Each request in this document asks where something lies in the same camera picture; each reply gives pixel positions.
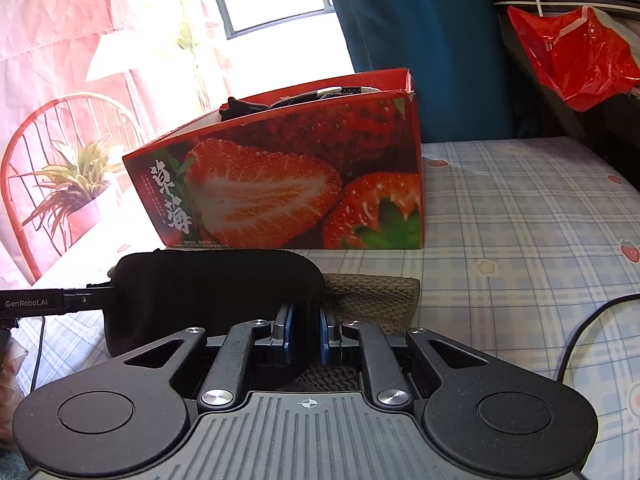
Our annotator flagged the black soft item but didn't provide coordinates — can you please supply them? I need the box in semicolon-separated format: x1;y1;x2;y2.
217;96;273;122

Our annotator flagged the grey knitted cloth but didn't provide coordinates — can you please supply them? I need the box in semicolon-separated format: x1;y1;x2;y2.
107;267;421;393

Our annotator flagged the thick black cable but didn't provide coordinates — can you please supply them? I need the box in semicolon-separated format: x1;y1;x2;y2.
554;294;640;386

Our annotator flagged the white wire rack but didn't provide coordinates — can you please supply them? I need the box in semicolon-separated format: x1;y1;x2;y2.
494;0;601;51

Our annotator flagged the black eye mask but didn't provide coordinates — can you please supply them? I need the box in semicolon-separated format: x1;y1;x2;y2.
102;251;327;358

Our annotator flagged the red strawberry print box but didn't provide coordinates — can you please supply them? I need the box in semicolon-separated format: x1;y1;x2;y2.
122;67;425;251

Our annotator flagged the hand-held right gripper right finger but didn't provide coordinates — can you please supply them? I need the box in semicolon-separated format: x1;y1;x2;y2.
318;305;490;413

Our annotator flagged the pink printed wall cloth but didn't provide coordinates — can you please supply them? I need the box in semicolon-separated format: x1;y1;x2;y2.
0;0;356;286

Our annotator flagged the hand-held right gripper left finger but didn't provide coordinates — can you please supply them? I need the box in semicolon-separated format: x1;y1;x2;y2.
122;304;297;413

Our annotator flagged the blue curtain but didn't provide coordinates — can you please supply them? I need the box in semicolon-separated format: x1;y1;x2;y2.
315;0;566;143

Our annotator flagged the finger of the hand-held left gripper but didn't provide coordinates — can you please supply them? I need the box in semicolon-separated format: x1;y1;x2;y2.
62;285;121;311

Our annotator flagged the thin black cable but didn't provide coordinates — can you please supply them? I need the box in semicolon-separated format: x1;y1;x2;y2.
34;316;47;393

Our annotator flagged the red plastic bag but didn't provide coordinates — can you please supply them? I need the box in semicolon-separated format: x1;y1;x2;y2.
506;4;640;113

